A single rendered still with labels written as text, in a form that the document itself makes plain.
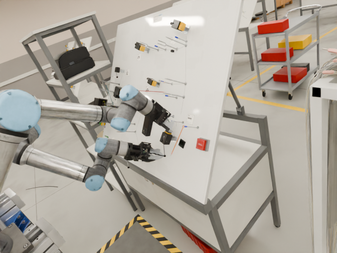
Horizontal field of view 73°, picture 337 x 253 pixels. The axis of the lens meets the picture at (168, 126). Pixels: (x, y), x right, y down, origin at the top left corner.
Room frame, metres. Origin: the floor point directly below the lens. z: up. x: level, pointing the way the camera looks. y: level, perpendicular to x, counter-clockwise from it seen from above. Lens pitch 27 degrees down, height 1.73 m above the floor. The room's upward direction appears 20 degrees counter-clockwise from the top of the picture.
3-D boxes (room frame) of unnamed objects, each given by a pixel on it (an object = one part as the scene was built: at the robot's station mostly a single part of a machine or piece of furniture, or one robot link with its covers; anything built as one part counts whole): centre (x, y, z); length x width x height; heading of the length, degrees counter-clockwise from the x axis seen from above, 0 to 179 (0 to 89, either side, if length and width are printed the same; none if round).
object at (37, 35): (2.18, 0.60, 0.92); 0.61 x 0.51 x 1.85; 32
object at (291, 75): (3.21, -2.09, 0.54); 0.99 x 0.50 x 1.08; 118
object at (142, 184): (1.53, 0.40, 0.60); 0.55 x 0.02 x 0.39; 32
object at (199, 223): (1.06, 0.11, 0.60); 0.55 x 0.03 x 0.39; 32
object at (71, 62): (2.07, 0.59, 1.56); 0.30 x 0.23 x 0.19; 124
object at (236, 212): (1.46, 0.00, 0.60); 1.17 x 0.58 x 0.40; 32
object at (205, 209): (1.29, 0.27, 0.83); 1.18 x 0.06 x 0.06; 32
